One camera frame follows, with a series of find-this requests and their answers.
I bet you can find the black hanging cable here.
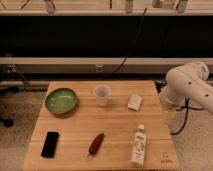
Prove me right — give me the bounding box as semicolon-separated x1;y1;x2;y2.
111;7;148;74

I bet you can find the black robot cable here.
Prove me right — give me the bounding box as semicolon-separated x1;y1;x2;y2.
154;79;205;136

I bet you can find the wooden board table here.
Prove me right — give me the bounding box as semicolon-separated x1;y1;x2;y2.
22;81;179;171

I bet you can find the white sponge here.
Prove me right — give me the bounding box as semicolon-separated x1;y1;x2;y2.
128;94;142;111

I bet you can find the black phone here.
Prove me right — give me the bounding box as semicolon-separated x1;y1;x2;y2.
41;132;59;158

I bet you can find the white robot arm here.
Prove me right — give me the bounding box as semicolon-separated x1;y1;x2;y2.
159;61;213;124

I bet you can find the black chair base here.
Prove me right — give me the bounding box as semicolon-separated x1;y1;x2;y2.
0;71;31;128

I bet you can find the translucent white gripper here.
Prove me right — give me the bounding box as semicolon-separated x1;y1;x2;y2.
160;92;180;125

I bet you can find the white bottle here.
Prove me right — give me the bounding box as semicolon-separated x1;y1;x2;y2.
131;124;147;167

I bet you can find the green bowl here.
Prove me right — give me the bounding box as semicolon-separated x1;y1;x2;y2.
45;88;78;116

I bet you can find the white ceramic cup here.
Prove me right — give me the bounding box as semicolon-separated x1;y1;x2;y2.
93;85;111;106

